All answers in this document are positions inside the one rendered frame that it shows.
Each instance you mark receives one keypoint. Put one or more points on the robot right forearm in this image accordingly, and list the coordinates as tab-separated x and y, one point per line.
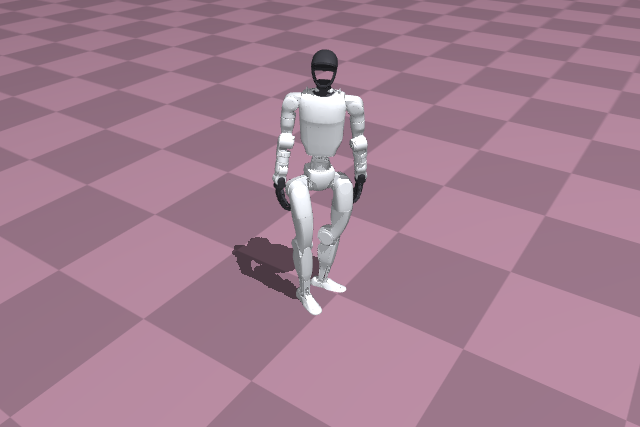
281	165

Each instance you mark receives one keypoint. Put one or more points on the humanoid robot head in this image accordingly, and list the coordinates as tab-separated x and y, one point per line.
324	60

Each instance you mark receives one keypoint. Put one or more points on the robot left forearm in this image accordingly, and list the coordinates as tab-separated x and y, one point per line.
360	162

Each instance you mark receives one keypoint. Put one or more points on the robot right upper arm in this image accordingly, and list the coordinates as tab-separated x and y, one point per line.
289	105

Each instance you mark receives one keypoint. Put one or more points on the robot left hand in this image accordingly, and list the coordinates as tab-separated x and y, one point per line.
358	187

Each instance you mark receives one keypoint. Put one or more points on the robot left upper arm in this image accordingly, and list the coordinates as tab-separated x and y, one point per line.
355	107

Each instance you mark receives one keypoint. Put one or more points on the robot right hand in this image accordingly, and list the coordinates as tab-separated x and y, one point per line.
280	193

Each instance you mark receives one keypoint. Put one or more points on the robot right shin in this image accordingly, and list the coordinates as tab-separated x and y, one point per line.
303	262

